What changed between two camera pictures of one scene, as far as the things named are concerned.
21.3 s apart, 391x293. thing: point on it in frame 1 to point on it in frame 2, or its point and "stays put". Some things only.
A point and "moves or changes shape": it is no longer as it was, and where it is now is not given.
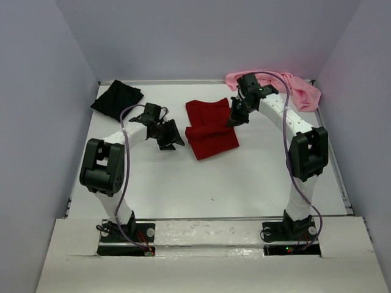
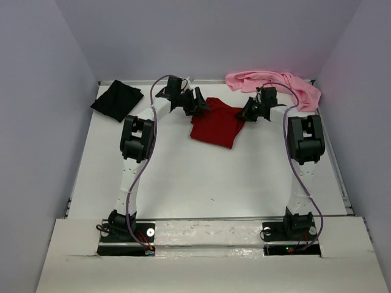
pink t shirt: [303, 96] stays put
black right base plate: [277, 243] stays put
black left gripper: [173, 134] to [197, 104]
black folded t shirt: [118, 96] stays put
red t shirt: [209, 135] moves or changes shape
